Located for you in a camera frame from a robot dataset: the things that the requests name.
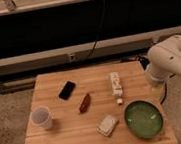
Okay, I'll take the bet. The red pepper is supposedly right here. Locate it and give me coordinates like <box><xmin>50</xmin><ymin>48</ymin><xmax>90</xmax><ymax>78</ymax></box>
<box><xmin>79</xmin><ymin>93</ymin><xmax>91</xmax><ymax>113</ymax></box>

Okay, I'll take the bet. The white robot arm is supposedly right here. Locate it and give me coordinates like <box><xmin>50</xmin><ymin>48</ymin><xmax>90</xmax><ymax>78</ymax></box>
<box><xmin>144</xmin><ymin>35</ymin><xmax>181</xmax><ymax>102</ymax></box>

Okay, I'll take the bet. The green bowl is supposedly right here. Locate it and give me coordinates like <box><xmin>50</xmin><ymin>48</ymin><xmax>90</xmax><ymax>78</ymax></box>
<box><xmin>124</xmin><ymin>100</ymin><xmax>164</xmax><ymax>139</ymax></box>

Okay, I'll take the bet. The white sponge block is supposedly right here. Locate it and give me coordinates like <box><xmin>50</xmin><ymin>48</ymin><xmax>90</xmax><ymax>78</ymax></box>
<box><xmin>97</xmin><ymin>114</ymin><xmax>119</xmax><ymax>137</ymax></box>

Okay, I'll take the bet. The wooden cutting board table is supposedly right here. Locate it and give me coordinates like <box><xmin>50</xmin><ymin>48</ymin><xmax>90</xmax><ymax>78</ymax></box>
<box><xmin>25</xmin><ymin>61</ymin><xmax>178</xmax><ymax>144</ymax></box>

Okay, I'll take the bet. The black smartphone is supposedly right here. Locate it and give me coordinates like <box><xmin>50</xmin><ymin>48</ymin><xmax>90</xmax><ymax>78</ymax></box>
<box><xmin>59</xmin><ymin>81</ymin><xmax>76</xmax><ymax>100</ymax></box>

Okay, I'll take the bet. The black cable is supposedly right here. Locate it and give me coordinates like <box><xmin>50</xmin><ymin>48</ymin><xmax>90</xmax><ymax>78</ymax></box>
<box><xmin>73</xmin><ymin>0</ymin><xmax>117</xmax><ymax>63</ymax></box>

